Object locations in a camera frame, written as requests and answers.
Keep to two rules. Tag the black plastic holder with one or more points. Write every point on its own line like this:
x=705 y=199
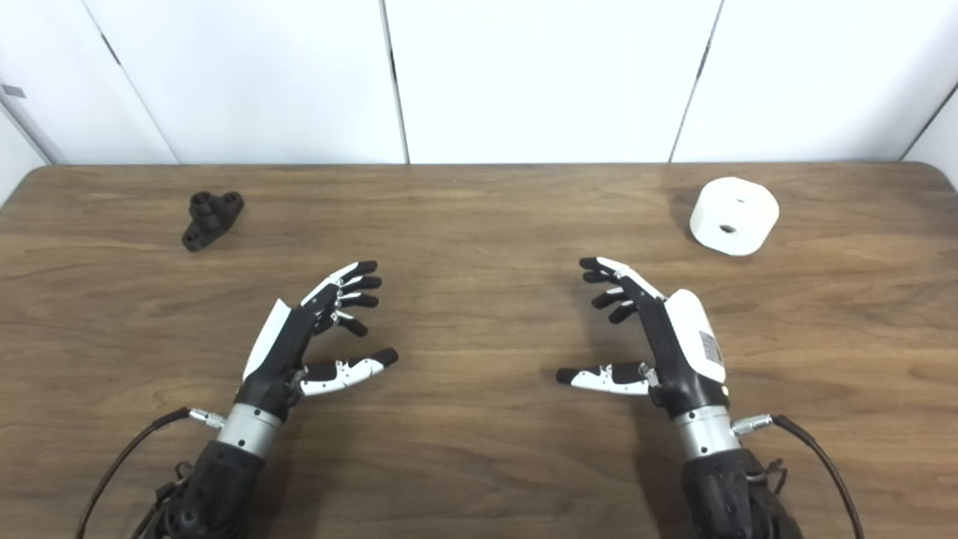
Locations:
x=213 y=218

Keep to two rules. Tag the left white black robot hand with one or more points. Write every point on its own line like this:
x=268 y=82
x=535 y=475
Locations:
x=273 y=359

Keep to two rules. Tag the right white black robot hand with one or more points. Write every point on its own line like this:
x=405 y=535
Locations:
x=685 y=352

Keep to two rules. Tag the round white plastic piece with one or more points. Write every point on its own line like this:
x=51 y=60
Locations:
x=718 y=209

